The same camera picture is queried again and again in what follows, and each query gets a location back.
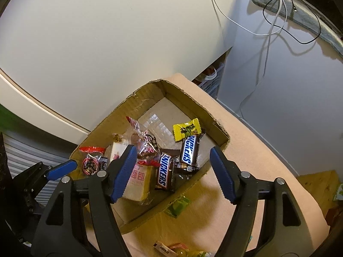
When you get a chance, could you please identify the red dark snack packet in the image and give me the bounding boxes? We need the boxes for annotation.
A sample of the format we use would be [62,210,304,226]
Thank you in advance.
[79,146,108,176]

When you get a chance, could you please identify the packaged bread slice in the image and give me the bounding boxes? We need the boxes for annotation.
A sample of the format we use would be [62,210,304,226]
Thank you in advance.
[105,133,155,203]

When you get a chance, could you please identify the pink jelly cup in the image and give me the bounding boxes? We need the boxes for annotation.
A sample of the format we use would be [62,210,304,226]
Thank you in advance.
[168,242,189,256]

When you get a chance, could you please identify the yellow round jelly cup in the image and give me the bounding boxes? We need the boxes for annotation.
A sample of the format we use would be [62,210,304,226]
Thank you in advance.
[176,248,211,257]

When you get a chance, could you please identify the green candy packet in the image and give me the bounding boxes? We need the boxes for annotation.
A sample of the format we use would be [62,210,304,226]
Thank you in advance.
[164,196,191,218]

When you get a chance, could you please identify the pink white candy packet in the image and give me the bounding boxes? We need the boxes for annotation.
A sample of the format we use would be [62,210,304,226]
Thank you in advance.
[153,241,178,257]

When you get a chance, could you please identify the Snickers bar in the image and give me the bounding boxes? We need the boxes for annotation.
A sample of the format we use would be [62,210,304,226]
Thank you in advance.
[155,149,180,193]
[176,134,203,175]

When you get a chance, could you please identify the red top date snack bag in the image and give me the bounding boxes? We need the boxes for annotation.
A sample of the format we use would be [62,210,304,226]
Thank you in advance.
[126,116,160,163]

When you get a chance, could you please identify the yellow candy packet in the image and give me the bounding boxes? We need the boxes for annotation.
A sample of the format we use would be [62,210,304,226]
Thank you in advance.
[173,118,202,142]

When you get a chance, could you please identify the green snack bag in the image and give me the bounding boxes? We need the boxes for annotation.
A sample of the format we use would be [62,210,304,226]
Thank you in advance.
[333,183,343,201]

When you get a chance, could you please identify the brown cardboard box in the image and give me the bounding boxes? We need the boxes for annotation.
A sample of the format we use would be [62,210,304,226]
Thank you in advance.
[79,74,230,234]

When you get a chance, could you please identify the black cable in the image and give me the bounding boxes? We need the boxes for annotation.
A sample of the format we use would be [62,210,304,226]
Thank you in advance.
[255,0,322,45]

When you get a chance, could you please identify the white cable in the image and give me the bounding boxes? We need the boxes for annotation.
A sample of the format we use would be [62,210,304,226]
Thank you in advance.
[205,0,289,118]

